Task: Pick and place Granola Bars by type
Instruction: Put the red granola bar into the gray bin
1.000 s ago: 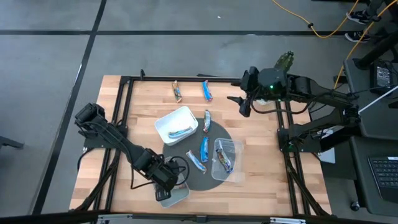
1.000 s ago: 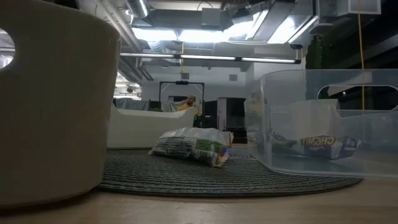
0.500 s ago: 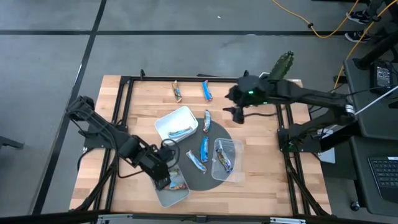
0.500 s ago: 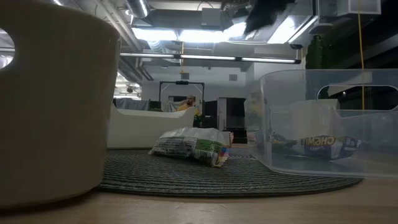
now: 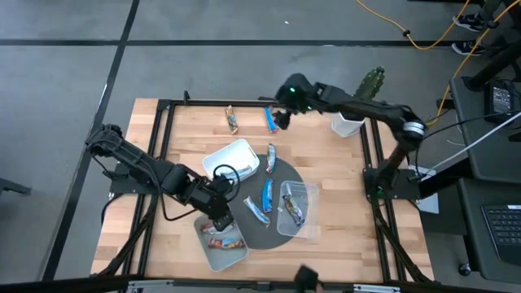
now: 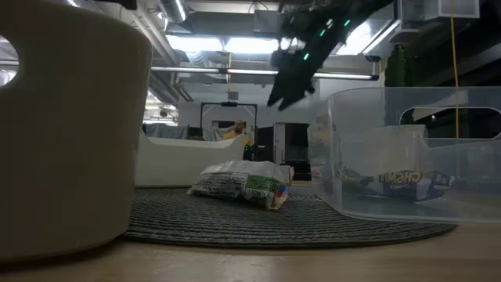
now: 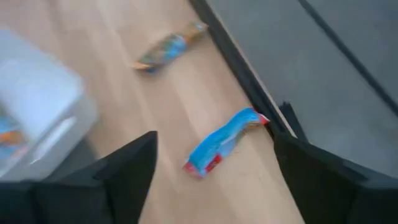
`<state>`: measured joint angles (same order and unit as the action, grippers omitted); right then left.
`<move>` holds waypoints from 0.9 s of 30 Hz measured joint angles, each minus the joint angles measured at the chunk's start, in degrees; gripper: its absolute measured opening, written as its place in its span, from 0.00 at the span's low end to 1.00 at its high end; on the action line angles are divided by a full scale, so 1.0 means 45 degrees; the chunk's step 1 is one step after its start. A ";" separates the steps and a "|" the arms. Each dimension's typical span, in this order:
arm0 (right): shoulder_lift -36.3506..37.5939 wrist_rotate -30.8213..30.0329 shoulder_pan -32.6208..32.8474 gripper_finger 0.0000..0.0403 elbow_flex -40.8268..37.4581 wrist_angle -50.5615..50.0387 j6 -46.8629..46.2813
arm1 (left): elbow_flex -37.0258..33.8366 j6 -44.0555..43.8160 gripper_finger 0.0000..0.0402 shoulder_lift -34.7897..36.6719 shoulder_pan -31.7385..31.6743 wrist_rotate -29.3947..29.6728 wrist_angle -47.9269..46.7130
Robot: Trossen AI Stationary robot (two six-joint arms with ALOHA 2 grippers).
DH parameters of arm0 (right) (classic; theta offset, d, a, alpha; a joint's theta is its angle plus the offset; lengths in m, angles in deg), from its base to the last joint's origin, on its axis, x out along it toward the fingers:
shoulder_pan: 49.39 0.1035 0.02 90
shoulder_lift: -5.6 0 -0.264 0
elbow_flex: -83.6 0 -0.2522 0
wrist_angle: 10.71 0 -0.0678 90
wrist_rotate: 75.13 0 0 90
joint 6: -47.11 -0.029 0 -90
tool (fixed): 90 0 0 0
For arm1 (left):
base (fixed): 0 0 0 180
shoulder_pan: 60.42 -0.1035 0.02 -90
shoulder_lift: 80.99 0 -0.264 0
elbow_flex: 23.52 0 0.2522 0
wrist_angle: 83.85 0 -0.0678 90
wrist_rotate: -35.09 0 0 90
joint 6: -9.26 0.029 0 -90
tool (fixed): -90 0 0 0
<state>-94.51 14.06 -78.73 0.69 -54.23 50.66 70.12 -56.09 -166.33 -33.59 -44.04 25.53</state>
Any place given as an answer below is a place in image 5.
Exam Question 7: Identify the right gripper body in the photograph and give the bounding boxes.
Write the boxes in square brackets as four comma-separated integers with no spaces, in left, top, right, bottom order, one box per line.
[274,107,293,125]

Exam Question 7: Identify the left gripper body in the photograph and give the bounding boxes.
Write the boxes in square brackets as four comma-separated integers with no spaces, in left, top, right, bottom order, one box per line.
[190,181,229,221]

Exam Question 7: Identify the dark multicolour granola bar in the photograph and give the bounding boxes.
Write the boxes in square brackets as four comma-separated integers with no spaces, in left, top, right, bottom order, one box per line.
[207,237,247,250]

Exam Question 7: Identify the multicolour wrapper granola bar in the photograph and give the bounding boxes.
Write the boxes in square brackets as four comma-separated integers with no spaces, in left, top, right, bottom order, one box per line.
[265,142,278,175]

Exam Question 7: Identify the orange green granola bar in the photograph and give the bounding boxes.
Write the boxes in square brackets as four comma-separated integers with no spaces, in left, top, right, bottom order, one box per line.
[225,104,240,135]

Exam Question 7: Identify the bright blue granola bar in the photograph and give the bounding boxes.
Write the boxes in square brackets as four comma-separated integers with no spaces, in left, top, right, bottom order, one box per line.
[261,177,274,214]

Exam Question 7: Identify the grey rectangular tray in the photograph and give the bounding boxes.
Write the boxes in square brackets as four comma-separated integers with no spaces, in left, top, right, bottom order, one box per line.
[191,203,249,273]

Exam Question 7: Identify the round dark woven mat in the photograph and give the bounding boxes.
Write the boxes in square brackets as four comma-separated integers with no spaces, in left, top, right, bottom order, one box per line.
[212,153,306,251]

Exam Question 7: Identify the white plastic bin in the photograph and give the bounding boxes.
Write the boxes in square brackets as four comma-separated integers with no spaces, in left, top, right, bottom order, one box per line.
[202,138,261,192]

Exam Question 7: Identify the clear plastic container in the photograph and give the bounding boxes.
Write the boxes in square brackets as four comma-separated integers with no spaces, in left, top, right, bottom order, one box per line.
[276,180,321,240]

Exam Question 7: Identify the green cactus in white pot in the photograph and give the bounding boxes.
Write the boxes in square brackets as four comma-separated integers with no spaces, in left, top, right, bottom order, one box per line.
[330,66,386,138]

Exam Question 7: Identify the black handheld device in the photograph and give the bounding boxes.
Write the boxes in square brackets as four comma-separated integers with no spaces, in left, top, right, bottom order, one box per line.
[293,264,322,293]

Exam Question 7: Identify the black metal crossbar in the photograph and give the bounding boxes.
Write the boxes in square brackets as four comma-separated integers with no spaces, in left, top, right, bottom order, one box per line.
[0,273,521,293]

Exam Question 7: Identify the light grey rod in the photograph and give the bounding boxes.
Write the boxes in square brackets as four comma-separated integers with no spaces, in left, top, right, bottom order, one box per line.
[421,112,521,177]

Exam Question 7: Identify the dark grey desk top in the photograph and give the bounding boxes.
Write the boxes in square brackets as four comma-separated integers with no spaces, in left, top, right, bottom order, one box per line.
[449,76,521,184]
[458,177,521,284]

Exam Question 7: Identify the black furniture foot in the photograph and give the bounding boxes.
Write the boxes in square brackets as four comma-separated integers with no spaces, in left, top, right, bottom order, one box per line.
[0,177,33,197]

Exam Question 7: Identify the person's shoe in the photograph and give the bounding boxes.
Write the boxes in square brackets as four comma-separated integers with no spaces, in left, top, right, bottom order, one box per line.
[450,39,485,57]
[452,11,485,33]

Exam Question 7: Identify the black desk foot beam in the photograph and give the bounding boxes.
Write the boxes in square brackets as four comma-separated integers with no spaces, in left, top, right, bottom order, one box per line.
[463,38,521,93]

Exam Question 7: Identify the black power adapter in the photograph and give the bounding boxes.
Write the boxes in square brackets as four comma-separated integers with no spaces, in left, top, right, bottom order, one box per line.
[484,80,516,123]

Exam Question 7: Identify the person's leg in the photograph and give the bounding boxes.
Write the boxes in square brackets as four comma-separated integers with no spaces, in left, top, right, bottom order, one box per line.
[479,0,502,21]

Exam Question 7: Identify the black laptop keyboard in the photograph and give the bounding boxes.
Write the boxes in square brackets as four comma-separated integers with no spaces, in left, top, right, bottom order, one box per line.
[481,203,521,268]

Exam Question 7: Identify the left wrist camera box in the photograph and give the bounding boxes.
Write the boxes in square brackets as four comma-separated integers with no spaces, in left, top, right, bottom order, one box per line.
[211,173,234,195]

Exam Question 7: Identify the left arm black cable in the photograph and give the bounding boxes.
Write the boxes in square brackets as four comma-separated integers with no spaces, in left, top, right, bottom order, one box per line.
[160,164,242,223]

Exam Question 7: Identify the black aluminium table frame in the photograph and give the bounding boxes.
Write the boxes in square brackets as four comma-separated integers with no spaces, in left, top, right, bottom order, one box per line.
[91,97,436,286]

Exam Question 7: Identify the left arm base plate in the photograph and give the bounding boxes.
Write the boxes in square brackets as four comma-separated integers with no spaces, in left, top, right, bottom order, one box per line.
[108,162,169,195]

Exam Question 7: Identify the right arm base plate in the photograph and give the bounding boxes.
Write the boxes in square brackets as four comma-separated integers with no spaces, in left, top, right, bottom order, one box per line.
[362,166,422,201]

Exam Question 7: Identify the yellow cable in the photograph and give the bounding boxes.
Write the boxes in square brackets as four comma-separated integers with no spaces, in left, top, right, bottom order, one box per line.
[355,0,472,51]
[429,0,514,125]

